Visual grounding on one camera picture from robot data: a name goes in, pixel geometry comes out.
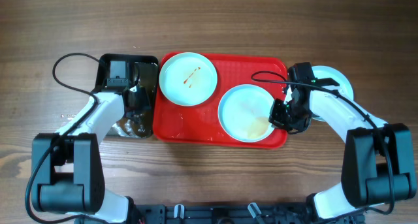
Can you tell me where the white plate with ketchup streak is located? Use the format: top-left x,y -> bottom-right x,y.
159,52 -> 218,106

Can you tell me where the black water tray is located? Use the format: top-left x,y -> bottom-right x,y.
93,54 -> 159,138

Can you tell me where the white plate with ketchup blob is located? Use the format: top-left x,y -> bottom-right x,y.
217,84 -> 274,143

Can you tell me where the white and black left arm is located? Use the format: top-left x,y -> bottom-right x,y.
25,86 -> 150,223

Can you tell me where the red plastic serving tray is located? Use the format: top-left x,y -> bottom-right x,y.
153,53 -> 287,149

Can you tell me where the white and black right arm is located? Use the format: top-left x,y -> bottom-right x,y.
269,78 -> 417,223

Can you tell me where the white plate with orange smear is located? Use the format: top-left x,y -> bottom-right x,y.
312,65 -> 354,122

